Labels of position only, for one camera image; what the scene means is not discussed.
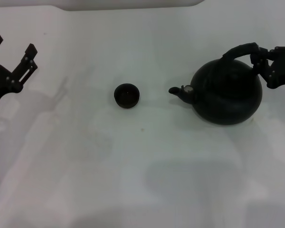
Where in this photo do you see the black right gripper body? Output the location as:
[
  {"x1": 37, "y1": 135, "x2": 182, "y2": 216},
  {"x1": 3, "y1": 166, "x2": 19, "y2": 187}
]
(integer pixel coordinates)
[{"x1": 267, "y1": 46, "x2": 285, "y2": 89}]

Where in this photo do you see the black round teapot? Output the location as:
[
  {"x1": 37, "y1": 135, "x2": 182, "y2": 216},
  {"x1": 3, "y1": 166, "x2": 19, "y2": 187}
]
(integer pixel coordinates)
[{"x1": 168, "y1": 42, "x2": 263, "y2": 124}]

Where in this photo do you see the dark brown teacup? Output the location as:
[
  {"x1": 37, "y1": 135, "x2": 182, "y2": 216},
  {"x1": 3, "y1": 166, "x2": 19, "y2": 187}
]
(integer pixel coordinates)
[{"x1": 114, "y1": 83, "x2": 141, "y2": 109}]

